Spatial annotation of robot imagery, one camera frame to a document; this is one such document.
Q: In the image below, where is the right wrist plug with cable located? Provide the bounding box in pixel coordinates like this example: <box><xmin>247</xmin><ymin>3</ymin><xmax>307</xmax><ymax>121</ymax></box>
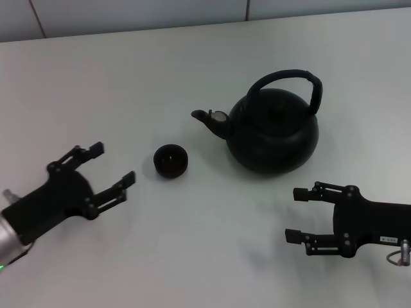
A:
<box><xmin>387</xmin><ymin>239</ymin><xmax>411</xmax><ymax>268</ymax></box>

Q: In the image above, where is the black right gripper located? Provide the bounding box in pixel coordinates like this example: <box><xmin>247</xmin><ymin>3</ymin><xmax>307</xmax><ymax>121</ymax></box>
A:
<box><xmin>284</xmin><ymin>181</ymin><xmax>411</xmax><ymax>259</ymax></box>

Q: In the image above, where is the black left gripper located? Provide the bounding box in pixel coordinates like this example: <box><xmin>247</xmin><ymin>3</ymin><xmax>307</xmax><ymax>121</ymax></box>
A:
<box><xmin>0</xmin><ymin>141</ymin><xmax>137</xmax><ymax>246</ymax></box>

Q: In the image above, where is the left wrist plug with cable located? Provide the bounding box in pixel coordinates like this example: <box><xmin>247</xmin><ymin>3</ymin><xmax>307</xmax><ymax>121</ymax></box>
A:
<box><xmin>6</xmin><ymin>242</ymin><xmax>35</xmax><ymax>266</ymax></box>

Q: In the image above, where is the small black teacup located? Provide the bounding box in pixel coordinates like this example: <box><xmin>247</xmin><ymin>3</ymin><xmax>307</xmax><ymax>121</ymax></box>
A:
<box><xmin>153</xmin><ymin>144</ymin><xmax>189</xmax><ymax>178</ymax></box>

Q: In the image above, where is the wrist plug with cable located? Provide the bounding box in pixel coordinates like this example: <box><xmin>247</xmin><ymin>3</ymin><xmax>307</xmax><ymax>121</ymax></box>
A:
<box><xmin>387</xmin><ymin>239</ymin><xmax>411</xmax><ymax>268</ymax></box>
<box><xmin>6</xmin><ymin>242</ymin><xmax>35</xmax><ymax>266</ymax></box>

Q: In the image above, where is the black round teapot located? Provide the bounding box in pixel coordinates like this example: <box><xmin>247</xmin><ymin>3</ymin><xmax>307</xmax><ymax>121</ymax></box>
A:
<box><xmin>191</xmin><ymin>69</ymin><xmax>324</xmax><ymax>176</ymax></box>

